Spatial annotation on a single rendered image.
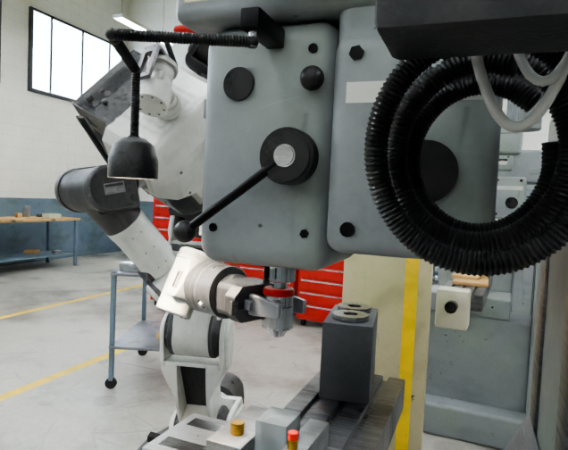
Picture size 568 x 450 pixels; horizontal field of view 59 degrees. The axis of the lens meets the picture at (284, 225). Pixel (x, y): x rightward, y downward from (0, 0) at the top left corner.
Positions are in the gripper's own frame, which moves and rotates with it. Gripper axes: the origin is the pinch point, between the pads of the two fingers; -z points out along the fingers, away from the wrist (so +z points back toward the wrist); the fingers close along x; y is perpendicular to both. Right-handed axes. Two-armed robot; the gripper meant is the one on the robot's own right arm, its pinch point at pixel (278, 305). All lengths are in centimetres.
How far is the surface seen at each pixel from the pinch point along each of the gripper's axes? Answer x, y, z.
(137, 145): -16.5, -22.4, 13.8
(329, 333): 40.4, 15.8, 20.0
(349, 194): -6.3, -17.2, -16.3
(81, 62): 422, -259, 969
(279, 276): -1.8, -4.8, -1.5
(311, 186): -6.4, -18.0, -10.4
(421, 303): 162, 31, 58
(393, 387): 60, 32, 13
